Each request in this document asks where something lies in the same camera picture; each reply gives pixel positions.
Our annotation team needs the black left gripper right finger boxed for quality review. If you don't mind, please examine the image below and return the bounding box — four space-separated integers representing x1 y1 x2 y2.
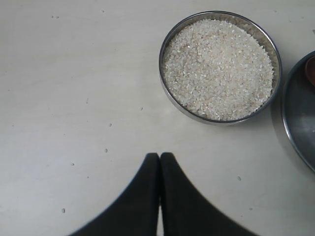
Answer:
160 152 254 236

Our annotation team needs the dark wooden spoon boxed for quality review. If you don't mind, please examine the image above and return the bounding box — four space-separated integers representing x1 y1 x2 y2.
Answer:
305 56 315 87

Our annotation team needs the steel bowl of rice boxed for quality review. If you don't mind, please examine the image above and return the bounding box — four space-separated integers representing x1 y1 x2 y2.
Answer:
158 11 283 125

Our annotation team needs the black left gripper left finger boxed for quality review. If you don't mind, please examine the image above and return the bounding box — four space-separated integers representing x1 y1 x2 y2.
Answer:
72 153 159 236

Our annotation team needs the round steel plate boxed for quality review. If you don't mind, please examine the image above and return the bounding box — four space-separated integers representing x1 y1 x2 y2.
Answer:
281 51 315 171

